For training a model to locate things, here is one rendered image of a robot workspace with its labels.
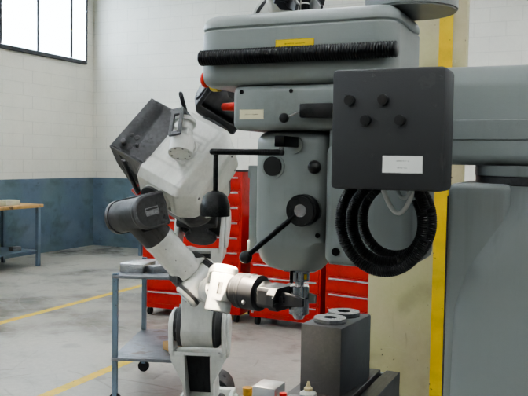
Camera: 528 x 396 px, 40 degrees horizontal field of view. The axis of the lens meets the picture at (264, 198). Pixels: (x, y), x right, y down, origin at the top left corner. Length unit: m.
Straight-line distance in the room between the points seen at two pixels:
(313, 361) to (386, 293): 1.49
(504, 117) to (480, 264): 0.29
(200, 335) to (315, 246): 0.87
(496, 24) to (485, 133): 9.37
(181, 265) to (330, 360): 0.49
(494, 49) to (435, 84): 9.54
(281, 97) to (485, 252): 0.55
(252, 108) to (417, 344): 2.07
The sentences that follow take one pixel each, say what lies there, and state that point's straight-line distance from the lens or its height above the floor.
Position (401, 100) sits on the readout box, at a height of 1.67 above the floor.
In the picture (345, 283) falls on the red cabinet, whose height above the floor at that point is 0.49.
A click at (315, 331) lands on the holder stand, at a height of 1.10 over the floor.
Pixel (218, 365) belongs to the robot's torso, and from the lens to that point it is 2.46.
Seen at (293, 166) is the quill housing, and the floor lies 1.55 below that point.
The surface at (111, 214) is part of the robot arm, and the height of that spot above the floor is 1.41.
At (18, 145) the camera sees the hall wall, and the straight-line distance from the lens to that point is 11.96.
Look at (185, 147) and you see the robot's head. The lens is 1.96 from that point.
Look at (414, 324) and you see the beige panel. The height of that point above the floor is 0.82.
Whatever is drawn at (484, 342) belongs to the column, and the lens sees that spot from 1.47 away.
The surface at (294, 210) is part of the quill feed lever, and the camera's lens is 1.60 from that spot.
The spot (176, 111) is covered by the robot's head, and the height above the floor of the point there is 1.69.
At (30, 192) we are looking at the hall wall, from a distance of 12.14.
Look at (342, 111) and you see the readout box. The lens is 1.31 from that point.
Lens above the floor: 1.56
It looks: 3 degrees down
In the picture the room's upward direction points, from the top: 1 degrees clockwise
